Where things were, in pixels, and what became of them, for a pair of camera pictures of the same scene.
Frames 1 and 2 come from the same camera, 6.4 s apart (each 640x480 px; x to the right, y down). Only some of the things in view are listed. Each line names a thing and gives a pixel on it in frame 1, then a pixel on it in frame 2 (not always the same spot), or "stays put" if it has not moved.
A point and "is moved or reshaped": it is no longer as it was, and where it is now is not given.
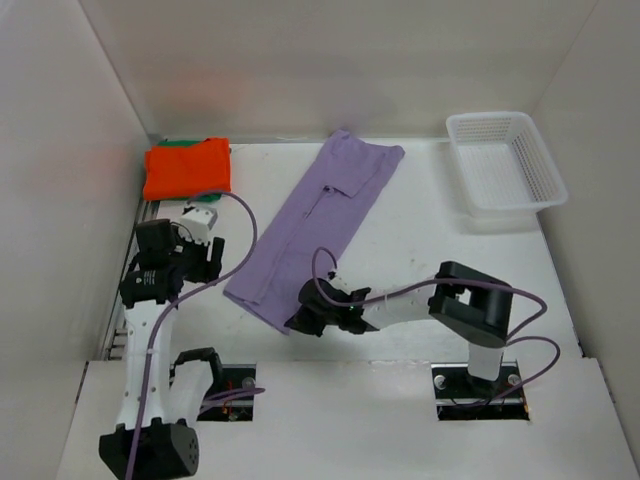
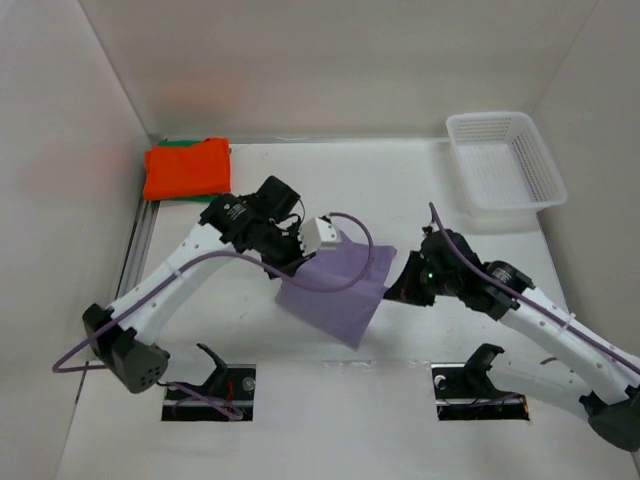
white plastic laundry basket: [504, 164] stays put
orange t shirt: [187, 171] stays put
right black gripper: [303, 321] -> [406, 288]
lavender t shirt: [314, 232] is moved or reshaped
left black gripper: [208, 269] -> [295, 261]
